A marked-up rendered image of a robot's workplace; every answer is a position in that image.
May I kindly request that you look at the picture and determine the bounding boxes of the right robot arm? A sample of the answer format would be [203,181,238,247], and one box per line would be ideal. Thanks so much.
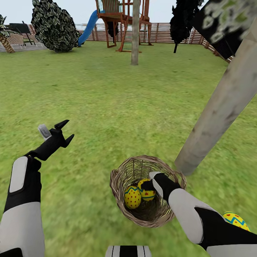
[141,170,257,257]

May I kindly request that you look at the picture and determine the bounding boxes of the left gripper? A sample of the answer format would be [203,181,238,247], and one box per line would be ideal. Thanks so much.
[42,120,74,153]

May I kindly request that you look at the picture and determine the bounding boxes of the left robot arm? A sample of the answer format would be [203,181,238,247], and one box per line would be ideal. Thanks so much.
[0,120,74,257]

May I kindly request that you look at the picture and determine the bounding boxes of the easter egg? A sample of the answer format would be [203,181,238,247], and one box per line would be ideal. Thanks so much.
[123,184,143,210]
[223,211,250,231]
[137,178,156,202]

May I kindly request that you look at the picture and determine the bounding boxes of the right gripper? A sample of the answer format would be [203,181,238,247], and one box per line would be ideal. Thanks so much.
[141,180,156,191]

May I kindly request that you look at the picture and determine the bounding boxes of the wicker basket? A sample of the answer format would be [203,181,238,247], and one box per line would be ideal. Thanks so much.
[110,155,187,228]

